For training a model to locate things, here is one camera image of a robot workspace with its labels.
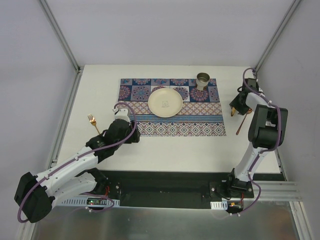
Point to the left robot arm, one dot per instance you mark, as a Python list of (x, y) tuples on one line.
[(37, 195)]

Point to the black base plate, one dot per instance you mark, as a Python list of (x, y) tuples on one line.
[(178, 190)]

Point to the right aluminium frame post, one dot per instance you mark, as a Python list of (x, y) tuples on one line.
[(277, 34)]

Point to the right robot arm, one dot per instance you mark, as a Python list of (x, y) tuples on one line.
[(265, 134)]

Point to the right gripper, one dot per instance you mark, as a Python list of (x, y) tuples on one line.
[(238, 106)]

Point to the metal cup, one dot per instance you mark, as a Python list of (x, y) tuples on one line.
[(202, 81)]

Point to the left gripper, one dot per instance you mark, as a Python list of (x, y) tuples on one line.
[(135, 132)]

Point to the aluminium frame post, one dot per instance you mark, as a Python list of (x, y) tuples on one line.
[(59, 34), (277, 34)]

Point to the cream plate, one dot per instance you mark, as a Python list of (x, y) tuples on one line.
[(165, 102)]

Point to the left aluminium frame post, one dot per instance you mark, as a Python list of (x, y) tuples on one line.
[(59, 34)]

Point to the gold fork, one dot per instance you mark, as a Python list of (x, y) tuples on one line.
[(93, 122)]

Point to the patterned cloth placemat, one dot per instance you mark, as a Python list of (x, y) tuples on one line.
[(200, 116)]

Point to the gold knife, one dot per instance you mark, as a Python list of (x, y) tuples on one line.
[(233, 111)]

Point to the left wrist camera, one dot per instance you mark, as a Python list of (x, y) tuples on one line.
[(121, 114)]

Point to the copper spoon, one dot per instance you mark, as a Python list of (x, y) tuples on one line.
[(244, 118)]

